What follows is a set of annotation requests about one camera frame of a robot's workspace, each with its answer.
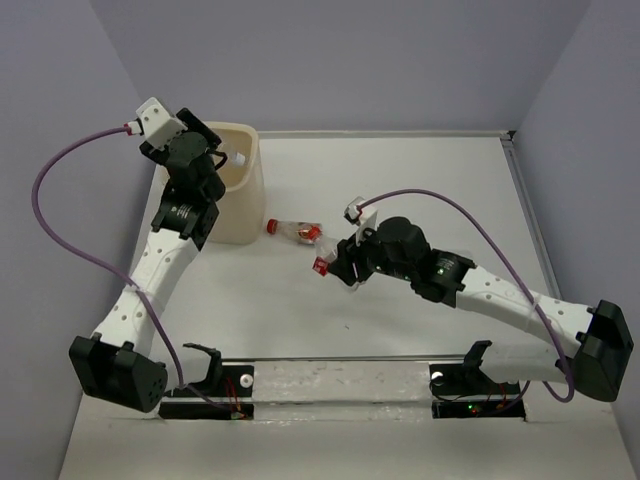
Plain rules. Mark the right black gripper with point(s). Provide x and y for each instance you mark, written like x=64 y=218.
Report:
x=348 y=253

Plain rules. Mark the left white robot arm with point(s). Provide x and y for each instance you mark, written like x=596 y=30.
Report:
x=113 y=364

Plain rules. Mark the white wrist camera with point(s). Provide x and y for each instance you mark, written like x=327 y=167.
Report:
x=363 y=216
x=156 y=124

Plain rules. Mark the red cap crushed bottle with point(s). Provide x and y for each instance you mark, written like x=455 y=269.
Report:
x=326 y=250

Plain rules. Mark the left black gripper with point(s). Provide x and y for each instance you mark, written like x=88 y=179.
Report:
x=212 y=140

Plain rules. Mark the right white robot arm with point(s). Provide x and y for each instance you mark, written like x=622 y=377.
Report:
x=587 y=347

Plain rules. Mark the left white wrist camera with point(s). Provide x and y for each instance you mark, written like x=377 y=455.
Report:
x=156 y=124

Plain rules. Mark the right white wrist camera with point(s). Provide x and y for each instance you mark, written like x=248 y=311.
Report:
x=363 y=216

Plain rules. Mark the cream plastic bin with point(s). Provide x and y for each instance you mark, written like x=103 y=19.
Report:
x=226 y=205

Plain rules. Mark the white cap clear bottle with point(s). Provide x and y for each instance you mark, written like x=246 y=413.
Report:
x=234 y=159

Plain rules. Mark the red cap brown label bottle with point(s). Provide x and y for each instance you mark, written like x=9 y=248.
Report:
x=295 y=231

